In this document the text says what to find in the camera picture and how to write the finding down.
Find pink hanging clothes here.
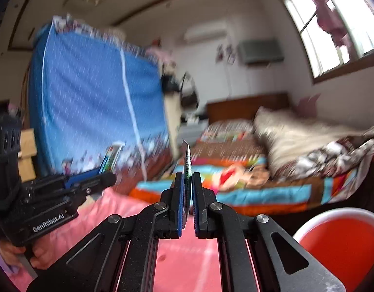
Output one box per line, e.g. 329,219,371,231
312,0,355,51

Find yellow sachet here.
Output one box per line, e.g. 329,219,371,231
182,140,192,190

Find white air conditioner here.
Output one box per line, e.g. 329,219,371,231
183,21,227,44

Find blue fabric wardrobe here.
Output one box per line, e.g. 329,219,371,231
28,16,172,183

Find colourful patchwork bedspread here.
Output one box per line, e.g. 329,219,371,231
129,127,358,216

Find person's left hand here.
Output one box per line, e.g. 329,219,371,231
0,238,58,271

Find red plastic bucket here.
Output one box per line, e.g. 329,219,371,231
293,208,374,291

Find black handbag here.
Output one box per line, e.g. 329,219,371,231
161,66,180,94

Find white floral quilt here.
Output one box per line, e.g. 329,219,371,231
254,107,374,180

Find brown wooden headboard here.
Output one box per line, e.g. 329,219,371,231
206,92,291,125

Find window with bars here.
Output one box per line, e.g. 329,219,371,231
280,0,374,83

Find light wooden board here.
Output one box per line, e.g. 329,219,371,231
19,128,37,182

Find floral pillow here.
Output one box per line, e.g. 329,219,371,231
200,119,254,142

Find white nightstand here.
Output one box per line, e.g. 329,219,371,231
177,119,209,147

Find green white wrapper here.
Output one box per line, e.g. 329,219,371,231
99,141,126,173

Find pink plaid cloth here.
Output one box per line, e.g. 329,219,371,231
7,186,224,292

